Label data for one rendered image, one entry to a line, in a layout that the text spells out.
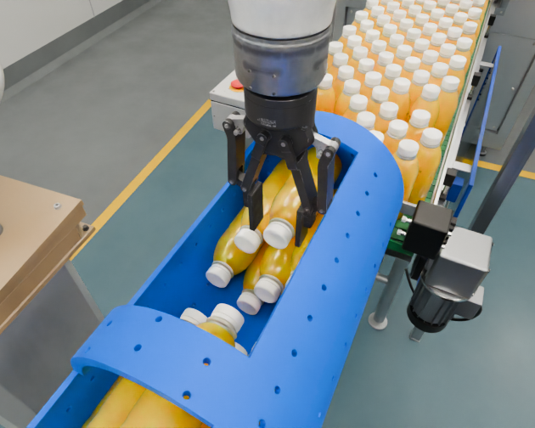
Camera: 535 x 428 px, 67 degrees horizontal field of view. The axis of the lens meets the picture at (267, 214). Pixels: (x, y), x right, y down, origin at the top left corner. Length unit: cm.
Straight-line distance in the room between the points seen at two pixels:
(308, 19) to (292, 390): 33
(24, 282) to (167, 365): 42
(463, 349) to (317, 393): 149
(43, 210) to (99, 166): 186
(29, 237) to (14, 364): 25
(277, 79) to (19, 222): 56
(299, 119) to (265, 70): 7
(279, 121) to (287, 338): 22
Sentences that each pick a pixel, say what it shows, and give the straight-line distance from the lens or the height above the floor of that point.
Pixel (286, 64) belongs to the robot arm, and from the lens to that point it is 37.
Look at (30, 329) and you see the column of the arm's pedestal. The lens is 90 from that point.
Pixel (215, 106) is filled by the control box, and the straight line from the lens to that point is 99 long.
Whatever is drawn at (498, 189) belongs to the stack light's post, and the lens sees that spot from 122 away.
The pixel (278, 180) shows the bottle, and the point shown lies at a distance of 68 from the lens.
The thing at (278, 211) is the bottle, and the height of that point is 117.
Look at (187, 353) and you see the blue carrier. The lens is 40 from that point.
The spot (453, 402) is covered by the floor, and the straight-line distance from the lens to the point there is 181.
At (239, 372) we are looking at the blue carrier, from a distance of 40.
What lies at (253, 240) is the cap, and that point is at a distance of 61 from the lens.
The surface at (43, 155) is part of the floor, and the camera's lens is 289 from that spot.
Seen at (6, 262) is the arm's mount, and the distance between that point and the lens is 76.
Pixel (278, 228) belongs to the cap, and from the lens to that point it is 56.
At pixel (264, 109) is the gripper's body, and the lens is 40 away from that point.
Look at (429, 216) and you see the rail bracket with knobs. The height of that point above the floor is 100.
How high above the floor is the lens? 159
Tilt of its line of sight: 47 degrees down
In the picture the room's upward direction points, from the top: straight up
